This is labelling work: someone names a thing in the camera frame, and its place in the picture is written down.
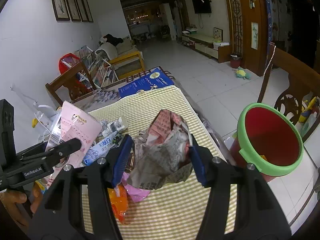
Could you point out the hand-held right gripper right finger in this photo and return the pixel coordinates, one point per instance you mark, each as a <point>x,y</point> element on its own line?
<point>198,166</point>

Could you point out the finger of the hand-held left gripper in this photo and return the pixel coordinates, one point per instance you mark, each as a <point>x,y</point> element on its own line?
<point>67,146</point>

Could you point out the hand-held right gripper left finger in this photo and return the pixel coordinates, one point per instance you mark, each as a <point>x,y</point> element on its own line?
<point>122,160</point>

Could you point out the pink paper packet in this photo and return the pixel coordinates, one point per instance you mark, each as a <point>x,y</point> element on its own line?
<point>80,127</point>

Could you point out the newspaper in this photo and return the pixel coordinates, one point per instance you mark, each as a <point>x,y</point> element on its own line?
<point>162,152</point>

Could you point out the orange snack bag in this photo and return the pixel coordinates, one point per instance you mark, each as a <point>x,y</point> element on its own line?
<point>119,202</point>

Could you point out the red bin with green rim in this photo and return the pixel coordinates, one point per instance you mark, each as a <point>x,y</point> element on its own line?
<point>270,135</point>

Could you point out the person's left hand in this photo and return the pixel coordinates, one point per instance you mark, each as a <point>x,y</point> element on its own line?
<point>12,197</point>

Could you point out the blue white toothpaste box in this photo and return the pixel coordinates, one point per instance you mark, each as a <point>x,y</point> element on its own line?
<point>100,148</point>

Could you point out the pink plastic wrapper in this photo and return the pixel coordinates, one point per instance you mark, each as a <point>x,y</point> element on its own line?
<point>137,193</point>

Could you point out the crumpled patterned paper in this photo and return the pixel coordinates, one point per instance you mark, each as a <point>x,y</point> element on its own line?
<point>105,126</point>

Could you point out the dark wooden chair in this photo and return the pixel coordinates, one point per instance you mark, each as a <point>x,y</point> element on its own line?
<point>64,78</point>

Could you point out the blue printed booklet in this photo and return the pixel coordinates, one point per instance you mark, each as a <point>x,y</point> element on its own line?
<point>142,82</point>

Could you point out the white magazine rack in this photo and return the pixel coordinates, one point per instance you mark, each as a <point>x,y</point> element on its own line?
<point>100,67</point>

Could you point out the red bag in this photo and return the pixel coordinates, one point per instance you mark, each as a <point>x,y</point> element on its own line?
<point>66,60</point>

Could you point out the green plush turtle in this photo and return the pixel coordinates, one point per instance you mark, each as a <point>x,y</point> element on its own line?
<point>242,73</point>

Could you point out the yellow wooden sofa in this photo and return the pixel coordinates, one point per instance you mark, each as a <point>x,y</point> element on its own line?
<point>125,55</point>

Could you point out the small red waste bin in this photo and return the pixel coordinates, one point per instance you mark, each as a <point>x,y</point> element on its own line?
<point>235,61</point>

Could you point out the dark cloth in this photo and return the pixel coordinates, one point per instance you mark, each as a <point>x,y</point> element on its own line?
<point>113,40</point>

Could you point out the low television cabinet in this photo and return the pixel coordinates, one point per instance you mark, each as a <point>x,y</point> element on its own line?
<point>205,45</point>

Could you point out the framed star picture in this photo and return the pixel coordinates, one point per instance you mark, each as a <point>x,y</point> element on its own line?
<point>218,34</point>

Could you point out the carved wooden chair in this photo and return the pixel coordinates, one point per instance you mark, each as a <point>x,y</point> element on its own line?
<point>292,67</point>

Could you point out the wooden lattice partition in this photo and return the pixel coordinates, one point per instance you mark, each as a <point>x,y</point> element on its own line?
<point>236,17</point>

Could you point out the framed wall picture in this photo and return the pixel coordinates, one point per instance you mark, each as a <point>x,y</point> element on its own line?
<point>59,1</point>
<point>81,7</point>
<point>72,4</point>
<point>87,10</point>

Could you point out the wall-mounted television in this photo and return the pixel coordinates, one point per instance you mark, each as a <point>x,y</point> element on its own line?
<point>202,5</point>

